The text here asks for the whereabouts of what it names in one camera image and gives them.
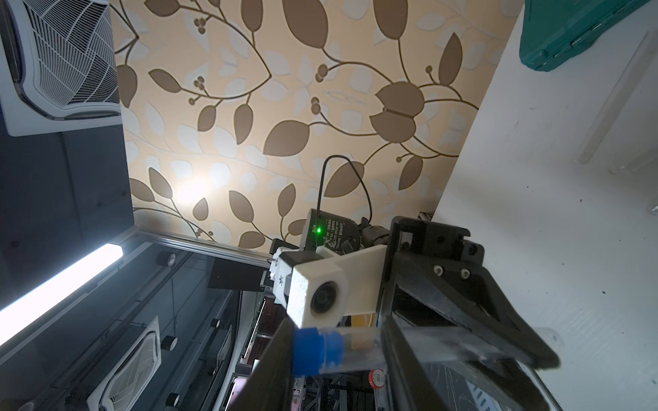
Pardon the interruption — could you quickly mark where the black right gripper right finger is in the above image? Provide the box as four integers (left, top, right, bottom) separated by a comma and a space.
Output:
381, 318, 447, 411

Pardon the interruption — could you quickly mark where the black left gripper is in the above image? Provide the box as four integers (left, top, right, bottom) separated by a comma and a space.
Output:
376, 217, 561, 410

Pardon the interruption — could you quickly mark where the green plastic tool case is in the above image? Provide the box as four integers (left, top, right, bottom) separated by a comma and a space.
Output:
519, 0, 648, 72

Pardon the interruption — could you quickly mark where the blue stopper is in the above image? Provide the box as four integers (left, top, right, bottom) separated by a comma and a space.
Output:
292, 328, 345, 377

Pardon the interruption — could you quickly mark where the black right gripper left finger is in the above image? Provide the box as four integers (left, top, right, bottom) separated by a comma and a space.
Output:
228, 319, 296, 411

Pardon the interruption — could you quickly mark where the white ceiling air vent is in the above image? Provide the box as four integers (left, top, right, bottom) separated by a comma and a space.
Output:
1, 0, 122, 137

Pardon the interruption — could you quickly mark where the clear test tube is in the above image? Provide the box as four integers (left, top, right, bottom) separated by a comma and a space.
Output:
576, 30, 657, 165
317, 326, 564, 374

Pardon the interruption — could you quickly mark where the bright ceiling light strip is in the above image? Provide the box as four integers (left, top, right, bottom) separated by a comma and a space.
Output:
1, 243, 123, 345

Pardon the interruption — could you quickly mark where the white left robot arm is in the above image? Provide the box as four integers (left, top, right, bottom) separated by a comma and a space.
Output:
270, 207, 560, 410

